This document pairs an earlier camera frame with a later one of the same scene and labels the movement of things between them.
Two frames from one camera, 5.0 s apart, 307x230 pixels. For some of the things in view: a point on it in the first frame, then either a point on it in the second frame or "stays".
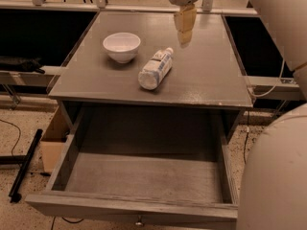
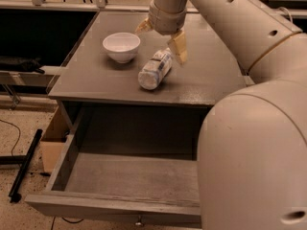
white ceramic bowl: x=122 y=47 stays
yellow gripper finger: x=184 y=20 → x=180 y=46
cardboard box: x=53 y=139 stays
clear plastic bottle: x=157 y=66 stays
